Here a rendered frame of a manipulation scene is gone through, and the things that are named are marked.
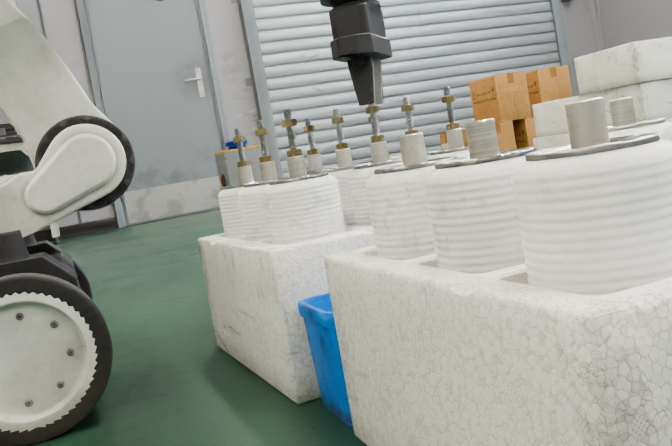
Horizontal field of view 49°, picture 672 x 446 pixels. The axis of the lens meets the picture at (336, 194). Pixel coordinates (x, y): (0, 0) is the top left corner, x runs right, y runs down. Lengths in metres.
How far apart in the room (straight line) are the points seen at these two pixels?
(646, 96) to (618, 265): 3.12
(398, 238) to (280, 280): 0.24
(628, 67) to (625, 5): 4.29
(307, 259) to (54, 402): 0.35
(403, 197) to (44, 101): 0.69
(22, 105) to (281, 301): 0.53
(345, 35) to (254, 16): 5.34
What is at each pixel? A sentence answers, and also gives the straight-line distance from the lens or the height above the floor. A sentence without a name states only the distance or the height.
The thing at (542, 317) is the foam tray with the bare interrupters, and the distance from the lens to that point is 0.40.
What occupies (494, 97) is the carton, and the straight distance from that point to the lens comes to 4.79.
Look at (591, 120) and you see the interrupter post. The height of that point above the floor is 0.27.
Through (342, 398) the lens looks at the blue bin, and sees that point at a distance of 0.77.
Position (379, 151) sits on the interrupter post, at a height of 0.27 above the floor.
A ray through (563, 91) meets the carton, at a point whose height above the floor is 0.43.
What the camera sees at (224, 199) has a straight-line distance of 1.12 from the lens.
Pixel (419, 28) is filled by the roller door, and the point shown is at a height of 1.28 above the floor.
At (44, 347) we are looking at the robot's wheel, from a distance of 0.95.
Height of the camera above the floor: 0.27
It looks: 3 degrees down
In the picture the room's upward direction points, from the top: 10 degrees counter-clockwise
